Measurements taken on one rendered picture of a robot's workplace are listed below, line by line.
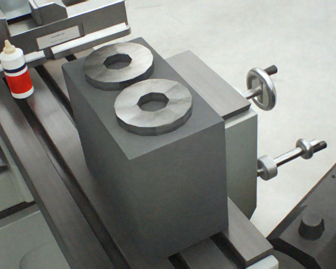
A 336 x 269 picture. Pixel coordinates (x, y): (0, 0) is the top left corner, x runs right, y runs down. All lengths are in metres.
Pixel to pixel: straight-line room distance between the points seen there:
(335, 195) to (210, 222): 0.57
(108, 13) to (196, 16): 1.95
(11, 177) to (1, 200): 0.05
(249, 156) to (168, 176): 0.73
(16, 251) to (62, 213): 0.39
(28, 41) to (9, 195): 0.29
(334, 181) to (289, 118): 1.10
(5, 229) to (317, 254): 0.60
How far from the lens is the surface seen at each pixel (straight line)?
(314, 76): 2.62
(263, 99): 1.50
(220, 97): 1.31
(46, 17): 1.12
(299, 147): 1.50
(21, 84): 1.04
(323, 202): 1.26
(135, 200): 0.66
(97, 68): 0.73
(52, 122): 0.99
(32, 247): 1.22
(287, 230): 1.18
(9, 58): 1.02
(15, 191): 1.12
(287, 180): 2.13
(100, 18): 1.16
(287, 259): 1.15
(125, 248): 0.77
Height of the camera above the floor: 1.52
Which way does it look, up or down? 41 degrees down
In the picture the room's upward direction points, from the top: 7 degrees counter-clockwise
